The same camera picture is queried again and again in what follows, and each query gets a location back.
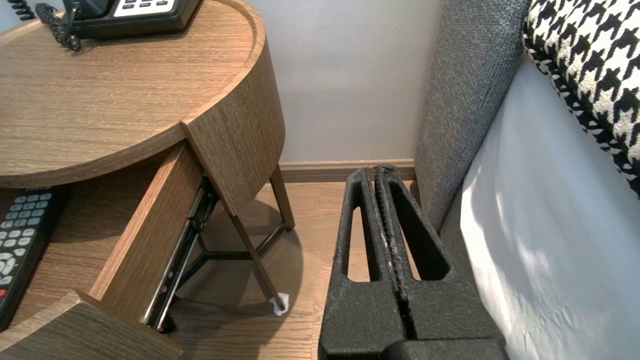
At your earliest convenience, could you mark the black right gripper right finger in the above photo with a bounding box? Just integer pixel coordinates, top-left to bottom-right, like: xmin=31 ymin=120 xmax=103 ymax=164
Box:
xmin=374 ymin=164 xmax=507 ymax=351

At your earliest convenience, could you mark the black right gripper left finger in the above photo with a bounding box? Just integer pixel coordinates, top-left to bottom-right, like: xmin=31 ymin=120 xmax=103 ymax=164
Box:
xmin=318 ymin=167 xmax=408 ymax=360

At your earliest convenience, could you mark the round wooden side table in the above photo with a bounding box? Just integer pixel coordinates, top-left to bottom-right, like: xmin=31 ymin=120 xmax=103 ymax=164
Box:
xmin=0 ymin=0 xmax=297 ymax=317
xmin=0 ymin=141 xmax=221 ymax=360

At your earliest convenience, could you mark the black TV remote control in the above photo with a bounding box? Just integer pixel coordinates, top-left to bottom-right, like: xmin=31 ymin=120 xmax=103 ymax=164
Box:
xmin=0 ymin=186 xmax=68 ymax=332

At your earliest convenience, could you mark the white bed sheet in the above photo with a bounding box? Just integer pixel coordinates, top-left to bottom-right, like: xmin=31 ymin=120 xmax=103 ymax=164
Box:
xmin=459 ymin=54 xmax=640 ymax=360

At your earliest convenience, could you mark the grey upholstered headboard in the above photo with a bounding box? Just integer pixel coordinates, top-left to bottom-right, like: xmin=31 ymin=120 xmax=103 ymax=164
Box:
xmin=413 ymin=0 xmax=532 ymax=301

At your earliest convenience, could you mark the black white houndstooth pillow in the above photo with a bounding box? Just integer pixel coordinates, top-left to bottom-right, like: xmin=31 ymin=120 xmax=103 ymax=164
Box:
xmin=521 ymin=0 xmax=640 ymax=198

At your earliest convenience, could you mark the black and white desk telephone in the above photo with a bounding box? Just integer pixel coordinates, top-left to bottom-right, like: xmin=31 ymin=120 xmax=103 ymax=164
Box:
xmin=70 ymin=0 xmax=203 ymax=41

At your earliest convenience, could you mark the black telephone handset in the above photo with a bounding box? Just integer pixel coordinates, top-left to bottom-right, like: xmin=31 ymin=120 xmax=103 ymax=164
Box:
xmin=75 ymin=0 xmax=118 ymax=20

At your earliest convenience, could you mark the black coiled phone cord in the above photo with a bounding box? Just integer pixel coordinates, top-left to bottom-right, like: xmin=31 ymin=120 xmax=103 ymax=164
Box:
xmin=6 ymin=0 xmax=83 ymax=52

